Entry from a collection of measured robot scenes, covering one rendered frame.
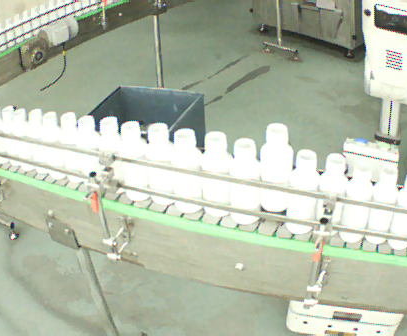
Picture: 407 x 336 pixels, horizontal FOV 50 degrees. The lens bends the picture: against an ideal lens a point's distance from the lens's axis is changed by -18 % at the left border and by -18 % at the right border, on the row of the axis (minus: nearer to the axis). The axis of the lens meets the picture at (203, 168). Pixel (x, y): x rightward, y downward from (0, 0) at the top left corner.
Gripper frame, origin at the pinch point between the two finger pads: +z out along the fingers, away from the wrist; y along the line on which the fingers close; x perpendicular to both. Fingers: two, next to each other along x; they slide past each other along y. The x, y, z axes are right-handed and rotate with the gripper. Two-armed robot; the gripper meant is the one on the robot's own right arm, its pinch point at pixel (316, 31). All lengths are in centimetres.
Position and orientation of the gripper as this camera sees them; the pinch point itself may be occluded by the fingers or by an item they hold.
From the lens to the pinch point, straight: 122.4
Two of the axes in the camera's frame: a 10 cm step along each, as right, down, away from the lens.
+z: -1.4, 9.8, 1.6
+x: 3.8, -1.0, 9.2
